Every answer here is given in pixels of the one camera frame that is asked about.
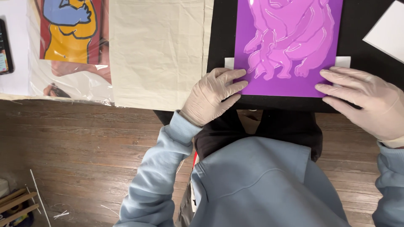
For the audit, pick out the person's left hand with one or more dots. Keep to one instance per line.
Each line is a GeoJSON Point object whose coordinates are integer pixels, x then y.
{"type": "Point", "coordinates": [203, 97]}

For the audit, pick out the person's right hand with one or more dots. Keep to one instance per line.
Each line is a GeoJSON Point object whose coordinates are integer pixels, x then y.
{"type": "Point", "coordinates": [369, 97]}

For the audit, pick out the purple stencil sheet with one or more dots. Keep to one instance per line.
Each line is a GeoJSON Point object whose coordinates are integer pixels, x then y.
{"type": "Point", "coordinates": [285, 47]}

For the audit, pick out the person's black trousers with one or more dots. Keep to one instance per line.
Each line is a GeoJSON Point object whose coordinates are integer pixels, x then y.
{"type": "Point", "coordinates": [255, 132]}

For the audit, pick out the black mat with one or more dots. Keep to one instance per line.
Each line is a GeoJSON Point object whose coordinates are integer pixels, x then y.
{"type": "Point", "coordinates": [363, 34]}

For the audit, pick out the beige canvas cloth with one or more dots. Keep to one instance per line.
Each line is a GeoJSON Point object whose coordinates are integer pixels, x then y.
{"type": "Point", "coordinates": [156, 53]}

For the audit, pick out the white paper sheet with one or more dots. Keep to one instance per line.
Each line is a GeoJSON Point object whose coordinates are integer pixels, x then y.
{"type": "Point", "coordinates": [386, 33]}

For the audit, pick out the person's light blue sweatshirt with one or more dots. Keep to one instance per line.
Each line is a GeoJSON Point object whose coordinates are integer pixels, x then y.
{"type": "Point", "coordinates": [262, 186]}

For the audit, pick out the clear plastic sleeve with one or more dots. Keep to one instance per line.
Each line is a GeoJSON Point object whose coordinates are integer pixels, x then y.
{"type": "Point", "coordinates": [69, 77]}

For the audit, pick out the colourful art print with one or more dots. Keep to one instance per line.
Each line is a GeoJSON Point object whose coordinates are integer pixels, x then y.
{"type": "Point", "coordinates": [71, 30]}

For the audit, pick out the white thin rod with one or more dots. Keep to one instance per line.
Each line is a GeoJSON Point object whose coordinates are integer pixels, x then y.
{"type": "Point", "coordinates": [40, 197]}

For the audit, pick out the black phone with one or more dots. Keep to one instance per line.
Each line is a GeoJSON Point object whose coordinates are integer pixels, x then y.
{"type": "Point", "coordinates": [4, 47]}

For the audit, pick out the wooden frame pieces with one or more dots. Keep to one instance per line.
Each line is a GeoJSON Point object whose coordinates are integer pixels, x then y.
{"type": "Point", "coordinates": [15, 205]}

